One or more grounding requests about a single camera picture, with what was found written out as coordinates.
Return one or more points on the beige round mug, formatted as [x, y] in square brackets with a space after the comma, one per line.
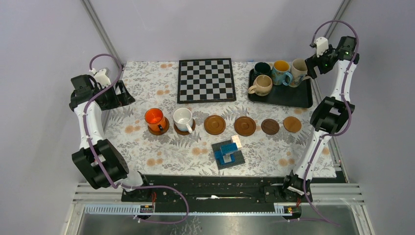
[262, 86]

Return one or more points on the blue mug yellow inside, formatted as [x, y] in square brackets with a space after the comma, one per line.
[281, 73]

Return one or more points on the black white chessboard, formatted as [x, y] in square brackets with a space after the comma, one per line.
[205, 80]

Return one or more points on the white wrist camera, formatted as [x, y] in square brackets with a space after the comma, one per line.
[321, 45]
[101, 77]

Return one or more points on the cream tall mug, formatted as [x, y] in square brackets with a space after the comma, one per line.
[299, 72]

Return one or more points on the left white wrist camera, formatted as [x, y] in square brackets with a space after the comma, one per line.
[101, 77]

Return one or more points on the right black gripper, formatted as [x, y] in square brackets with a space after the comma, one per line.
[313, 60]

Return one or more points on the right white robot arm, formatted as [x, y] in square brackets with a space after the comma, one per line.
[332, 116]

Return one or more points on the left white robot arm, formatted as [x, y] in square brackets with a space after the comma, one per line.
[97, 159]

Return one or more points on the lego brick model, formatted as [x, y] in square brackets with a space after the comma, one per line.
[228, 153]

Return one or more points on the dark walnut coaster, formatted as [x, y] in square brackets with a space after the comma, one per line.
[270, 126]

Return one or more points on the light orange coaster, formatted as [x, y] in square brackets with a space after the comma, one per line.
[292, 124]

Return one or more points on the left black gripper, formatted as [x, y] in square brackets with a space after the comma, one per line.
[123, 98]

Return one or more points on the brown wooden ringed coaster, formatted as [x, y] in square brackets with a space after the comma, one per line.
[214, 125]
[245, 126]
[161, 130]
[181, 131]

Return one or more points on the black cup tray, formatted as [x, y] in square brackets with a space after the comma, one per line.
[300, 97]

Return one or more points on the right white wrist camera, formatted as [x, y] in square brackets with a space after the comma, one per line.
[321, 45]

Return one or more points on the orange mug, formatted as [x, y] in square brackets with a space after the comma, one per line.
[154, 117]

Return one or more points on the white mug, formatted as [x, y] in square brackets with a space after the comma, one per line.
[183, 120]

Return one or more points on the dark green mug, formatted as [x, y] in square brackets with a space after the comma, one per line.
[262, 68]

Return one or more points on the floral tablecloth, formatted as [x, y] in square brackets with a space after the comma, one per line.
[154, 85]

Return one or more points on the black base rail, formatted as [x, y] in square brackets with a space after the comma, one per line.
[211, 194]

